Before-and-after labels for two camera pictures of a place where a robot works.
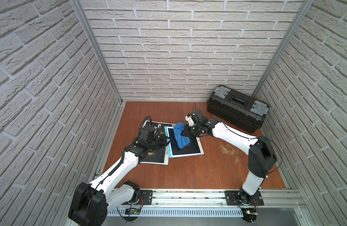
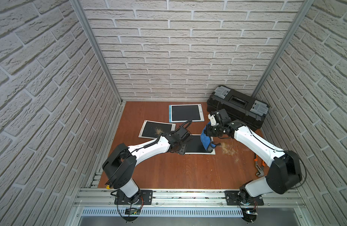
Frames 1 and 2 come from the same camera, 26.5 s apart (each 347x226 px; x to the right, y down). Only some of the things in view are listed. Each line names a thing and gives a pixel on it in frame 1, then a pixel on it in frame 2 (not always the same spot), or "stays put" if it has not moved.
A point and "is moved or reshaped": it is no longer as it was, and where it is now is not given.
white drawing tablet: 162,124 stays put
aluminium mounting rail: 217,199 stays put
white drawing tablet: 159,156 to 194,146
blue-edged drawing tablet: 193,149 to 183,113
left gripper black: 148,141 to 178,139
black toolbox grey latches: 237,108 stays put
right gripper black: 186,131 to 208,132
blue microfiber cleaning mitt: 182,140 is moved or reshaped
